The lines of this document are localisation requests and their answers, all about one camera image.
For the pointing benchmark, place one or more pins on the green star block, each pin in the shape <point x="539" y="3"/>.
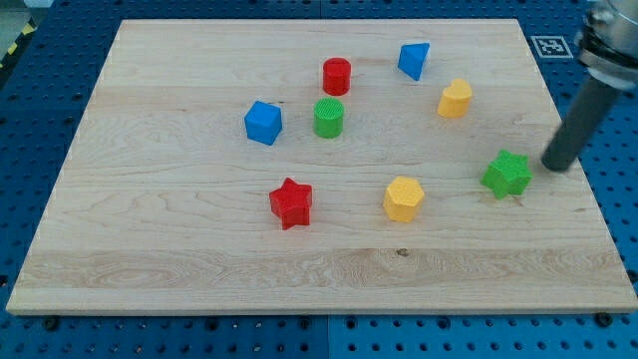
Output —
<point x="507" y="174"/>

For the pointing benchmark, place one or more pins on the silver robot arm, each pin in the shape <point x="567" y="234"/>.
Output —
<point x="608" y="43"/>

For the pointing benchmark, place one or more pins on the red star block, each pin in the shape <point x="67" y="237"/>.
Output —
<point x="291" y="203"/>

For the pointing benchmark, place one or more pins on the yellow heart block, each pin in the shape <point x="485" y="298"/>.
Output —
<point x="455" y="99"/>

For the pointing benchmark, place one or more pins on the wooden board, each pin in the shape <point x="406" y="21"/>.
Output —
<point x="162" y="204"/>

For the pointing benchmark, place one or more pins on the green cylinder block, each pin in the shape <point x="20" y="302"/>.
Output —
<point x="328" y="118"/>

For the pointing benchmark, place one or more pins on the blue cube block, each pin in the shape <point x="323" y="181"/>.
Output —
<point x="263" y="123"/>

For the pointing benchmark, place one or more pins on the yellow hexagon block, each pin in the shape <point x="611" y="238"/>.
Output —
<point x="403" y="199"/>

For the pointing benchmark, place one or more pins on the red cylinder block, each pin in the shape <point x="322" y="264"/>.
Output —
<point x="336" y="76"/>

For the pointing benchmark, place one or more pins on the blue triangle block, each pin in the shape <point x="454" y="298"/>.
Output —
<point x="412" y="59"/>

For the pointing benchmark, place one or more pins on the white fiducial marker tag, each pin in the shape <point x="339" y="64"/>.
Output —
<point x="551" y="47"/>

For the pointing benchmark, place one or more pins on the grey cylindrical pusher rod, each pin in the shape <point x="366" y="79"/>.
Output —
<point x="592" y="103"/>

